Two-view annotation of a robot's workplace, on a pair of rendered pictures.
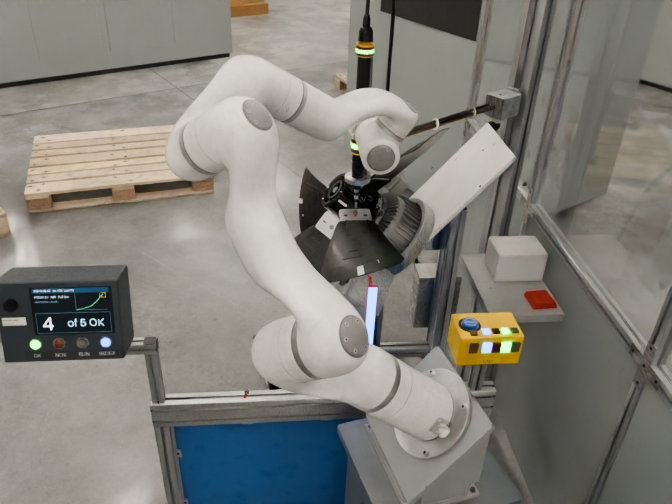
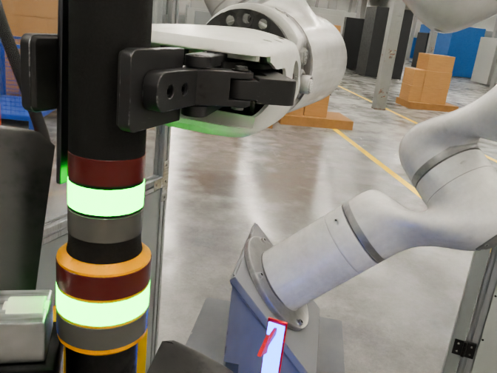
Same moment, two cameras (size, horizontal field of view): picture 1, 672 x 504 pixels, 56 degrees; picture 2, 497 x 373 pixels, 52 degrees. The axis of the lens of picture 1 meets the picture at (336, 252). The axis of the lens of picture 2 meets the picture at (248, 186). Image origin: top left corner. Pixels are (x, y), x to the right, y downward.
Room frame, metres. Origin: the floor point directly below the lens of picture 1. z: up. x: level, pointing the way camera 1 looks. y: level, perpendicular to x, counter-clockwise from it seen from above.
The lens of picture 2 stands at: (1.73, 0.10, 1.53)
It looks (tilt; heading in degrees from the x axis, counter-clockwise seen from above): 18 degrees down; 207
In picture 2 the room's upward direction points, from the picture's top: 7 degrees clockwise
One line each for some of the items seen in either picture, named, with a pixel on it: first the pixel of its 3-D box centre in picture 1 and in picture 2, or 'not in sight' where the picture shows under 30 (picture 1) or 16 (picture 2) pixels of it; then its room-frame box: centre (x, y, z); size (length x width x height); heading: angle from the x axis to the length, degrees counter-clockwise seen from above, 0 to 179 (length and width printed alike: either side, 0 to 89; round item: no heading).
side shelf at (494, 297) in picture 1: (508, 285); not in sight; (1.74, -0.58, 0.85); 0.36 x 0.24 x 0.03; 7
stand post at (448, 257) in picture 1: (434, 345); not in sight; (1.74, -0.37, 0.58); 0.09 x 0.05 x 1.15; 7
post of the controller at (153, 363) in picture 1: (154, 371); not in sight; (1.15, 0.43, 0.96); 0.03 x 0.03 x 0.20; 7
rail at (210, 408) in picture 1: (326, 403); not in sight; (1.20, 0.01, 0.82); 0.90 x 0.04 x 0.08; 97
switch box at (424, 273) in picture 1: (434, 295); not in sight; (1.83, -0.36, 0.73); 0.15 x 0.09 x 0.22; 97
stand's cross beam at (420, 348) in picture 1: (402, 349); not in sight; (1.72, -0.25, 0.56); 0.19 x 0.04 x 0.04; 97
